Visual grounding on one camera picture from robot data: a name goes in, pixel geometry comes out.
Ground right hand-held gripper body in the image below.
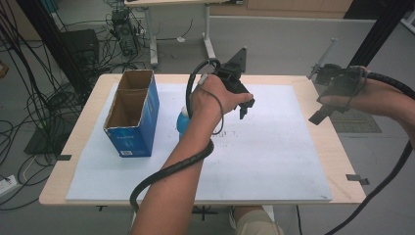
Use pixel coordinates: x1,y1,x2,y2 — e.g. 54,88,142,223
306,37,363,98

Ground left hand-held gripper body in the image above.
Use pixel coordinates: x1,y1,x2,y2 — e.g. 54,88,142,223
213,47,251,96

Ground blue bottle with white cap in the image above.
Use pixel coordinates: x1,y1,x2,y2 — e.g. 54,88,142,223
175,106,192,141

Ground blue cardboard box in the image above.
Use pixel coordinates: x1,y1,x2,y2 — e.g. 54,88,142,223
103,69,161,159

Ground person's right hand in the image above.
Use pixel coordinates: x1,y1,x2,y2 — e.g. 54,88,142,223
317,65,377,115

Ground person's left hand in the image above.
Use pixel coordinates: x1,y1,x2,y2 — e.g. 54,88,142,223
190,73,254,126

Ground white desk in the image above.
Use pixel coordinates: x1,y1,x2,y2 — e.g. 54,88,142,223
123,0,245,69

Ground person's leg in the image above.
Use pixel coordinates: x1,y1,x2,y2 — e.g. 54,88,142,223
234,205,286,235

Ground black case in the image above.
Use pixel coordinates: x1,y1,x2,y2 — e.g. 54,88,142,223
60,28,101,67

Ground white power strip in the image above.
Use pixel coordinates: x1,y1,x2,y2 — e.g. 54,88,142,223
0,174,18,198

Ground thin black cable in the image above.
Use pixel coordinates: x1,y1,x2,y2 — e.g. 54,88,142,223
198,73,225,136

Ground black stand post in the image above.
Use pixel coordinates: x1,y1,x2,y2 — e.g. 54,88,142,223
347,0,415,69
16,0,91,97

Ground black corrugated cable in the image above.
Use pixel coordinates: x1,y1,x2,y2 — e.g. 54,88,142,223
129,58,223,213
326,71,415,235

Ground tangle of black floor cables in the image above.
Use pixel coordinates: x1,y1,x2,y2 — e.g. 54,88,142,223
0,0,145,212

